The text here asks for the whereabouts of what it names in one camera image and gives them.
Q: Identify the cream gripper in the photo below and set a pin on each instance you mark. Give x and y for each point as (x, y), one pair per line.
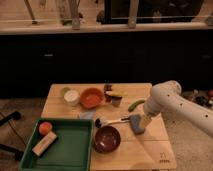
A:
(145, 120)

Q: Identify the green pepper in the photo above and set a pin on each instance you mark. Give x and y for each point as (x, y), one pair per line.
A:
(133, 106)

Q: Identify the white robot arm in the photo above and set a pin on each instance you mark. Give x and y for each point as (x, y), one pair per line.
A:
(167, 95)

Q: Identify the green plastic tray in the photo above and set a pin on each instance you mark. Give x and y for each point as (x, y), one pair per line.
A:
(70, 151)

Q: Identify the blue sponge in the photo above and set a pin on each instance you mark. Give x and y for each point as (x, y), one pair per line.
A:
(135, 124)

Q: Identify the small grey cup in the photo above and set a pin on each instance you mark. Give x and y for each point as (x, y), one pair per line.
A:
(116, 101)

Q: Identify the yellow banana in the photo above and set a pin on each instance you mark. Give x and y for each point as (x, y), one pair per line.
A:
(114, 94)

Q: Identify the dark red bowl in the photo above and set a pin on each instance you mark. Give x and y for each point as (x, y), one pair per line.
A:
(106, 139)

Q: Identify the dark brown can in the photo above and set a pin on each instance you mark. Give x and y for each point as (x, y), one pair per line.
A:
(107, 88)

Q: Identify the orange bowl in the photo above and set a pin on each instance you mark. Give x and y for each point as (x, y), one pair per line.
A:
(91, 97)

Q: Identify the light blue cloth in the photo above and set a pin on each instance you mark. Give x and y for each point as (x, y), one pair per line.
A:
(86, 115)

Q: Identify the white round container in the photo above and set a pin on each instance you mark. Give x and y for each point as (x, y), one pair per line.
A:
(72, 97)

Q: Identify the green lid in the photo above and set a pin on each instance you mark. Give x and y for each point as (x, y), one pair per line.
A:
(63, 91)

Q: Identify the wooden block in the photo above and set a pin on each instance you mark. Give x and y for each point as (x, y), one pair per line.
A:
(44, 143)

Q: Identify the orange ball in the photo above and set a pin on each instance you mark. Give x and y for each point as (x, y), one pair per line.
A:
(45, 128)

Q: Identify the black stand leg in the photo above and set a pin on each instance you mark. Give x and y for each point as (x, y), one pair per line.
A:
(15, 115)

